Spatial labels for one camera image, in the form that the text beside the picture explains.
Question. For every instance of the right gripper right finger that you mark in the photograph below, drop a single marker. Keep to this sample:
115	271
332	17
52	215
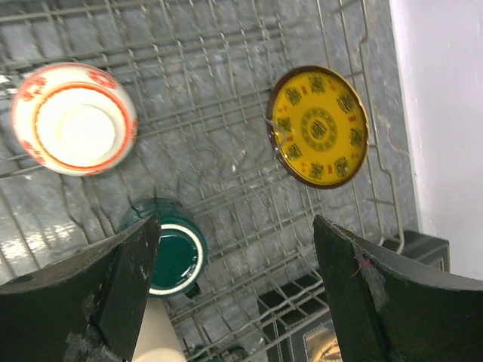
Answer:
387	307

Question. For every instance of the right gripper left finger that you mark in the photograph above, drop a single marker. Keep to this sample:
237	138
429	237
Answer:
86	307

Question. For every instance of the yellow patterned small plate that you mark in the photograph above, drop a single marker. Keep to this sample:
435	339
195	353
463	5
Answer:
317	126

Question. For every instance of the beige cup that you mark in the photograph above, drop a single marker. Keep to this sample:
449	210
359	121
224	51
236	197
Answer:
157	340

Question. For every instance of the dark green mug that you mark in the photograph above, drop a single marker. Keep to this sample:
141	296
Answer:
182	248

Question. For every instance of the white red patterned bowl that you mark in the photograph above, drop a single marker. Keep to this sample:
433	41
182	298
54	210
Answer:
74	119

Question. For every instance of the wire dish rack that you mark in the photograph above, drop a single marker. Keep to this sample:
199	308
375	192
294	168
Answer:
200	74

